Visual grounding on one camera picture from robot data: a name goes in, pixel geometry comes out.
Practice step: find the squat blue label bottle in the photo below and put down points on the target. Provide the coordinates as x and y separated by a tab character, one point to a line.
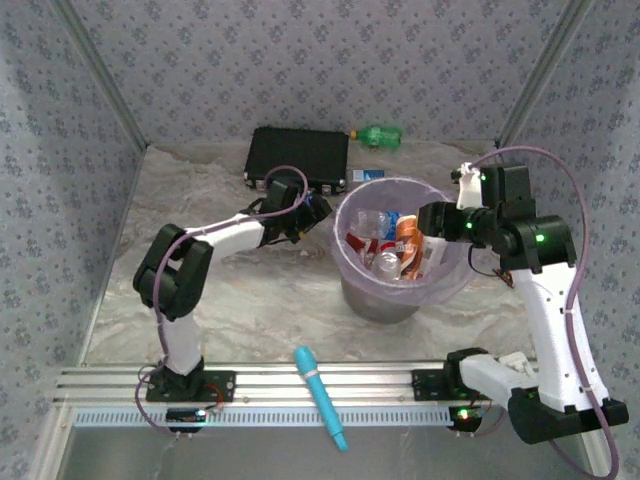
312	200

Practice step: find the red white label bottle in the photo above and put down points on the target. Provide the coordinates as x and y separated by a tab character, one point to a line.
357	243

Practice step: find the grey bin with purple liner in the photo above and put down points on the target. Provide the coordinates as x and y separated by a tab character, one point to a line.
450	285

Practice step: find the red cap clear bottle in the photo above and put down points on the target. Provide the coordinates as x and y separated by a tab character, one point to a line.
386	265

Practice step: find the blue white label bottle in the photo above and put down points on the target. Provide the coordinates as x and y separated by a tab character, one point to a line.
367	174

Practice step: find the green plastic bottle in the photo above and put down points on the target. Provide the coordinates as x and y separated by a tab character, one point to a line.
380	136

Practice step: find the grey metal bucket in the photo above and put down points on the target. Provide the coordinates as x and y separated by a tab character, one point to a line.
380	310

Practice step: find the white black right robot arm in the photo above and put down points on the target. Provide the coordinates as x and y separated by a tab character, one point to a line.
550	325

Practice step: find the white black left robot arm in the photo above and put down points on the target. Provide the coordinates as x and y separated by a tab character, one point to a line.
175	270

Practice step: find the black hard case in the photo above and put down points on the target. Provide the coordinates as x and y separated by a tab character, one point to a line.
300	155

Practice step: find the red black triangular packet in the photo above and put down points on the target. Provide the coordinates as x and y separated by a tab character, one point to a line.
502	276

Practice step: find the teal handheld tool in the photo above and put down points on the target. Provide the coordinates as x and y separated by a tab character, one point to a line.
317	390

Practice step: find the small black controller board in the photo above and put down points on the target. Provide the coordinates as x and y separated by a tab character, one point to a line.
185	416
467	422

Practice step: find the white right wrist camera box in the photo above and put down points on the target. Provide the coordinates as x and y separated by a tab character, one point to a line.
467	187

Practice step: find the aluminium corner post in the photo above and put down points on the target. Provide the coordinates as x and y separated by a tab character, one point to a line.
541	75
102	75

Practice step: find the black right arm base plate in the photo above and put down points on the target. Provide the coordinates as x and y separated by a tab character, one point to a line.
425	385

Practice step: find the white printed bracket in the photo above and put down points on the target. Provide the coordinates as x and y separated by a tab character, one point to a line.
517	361

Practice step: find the aluminium rail frame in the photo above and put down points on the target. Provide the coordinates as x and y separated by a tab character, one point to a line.
375	385

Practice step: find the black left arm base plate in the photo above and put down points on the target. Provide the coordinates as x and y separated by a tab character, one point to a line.
225	385

